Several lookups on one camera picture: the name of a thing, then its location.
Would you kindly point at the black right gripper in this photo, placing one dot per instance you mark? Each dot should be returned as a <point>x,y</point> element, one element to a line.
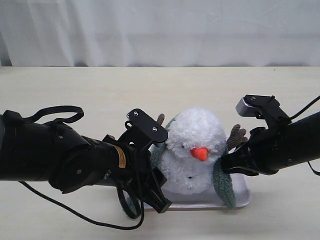
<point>267,151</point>

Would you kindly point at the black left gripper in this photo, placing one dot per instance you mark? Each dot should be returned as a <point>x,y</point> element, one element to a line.
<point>129,168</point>

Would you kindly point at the green fluffy scarf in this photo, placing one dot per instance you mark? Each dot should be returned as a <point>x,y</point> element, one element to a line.
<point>223,186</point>

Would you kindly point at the white plush snowman toy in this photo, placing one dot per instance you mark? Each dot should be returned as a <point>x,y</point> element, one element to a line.
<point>196,140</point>

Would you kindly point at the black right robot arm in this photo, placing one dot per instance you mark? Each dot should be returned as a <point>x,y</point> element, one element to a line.
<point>304,136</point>

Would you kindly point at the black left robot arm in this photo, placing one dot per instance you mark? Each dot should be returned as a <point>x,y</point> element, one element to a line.
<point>45,148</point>

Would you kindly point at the white plastic tray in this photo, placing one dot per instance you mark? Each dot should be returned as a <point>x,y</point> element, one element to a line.
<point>209,200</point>

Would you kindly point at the white backdrop curtain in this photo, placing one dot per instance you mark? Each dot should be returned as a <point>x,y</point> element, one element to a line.
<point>159,33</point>

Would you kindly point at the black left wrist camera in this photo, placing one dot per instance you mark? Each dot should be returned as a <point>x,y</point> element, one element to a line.
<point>143,131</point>

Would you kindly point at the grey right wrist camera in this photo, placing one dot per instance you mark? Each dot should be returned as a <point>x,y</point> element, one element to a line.
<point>263,107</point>

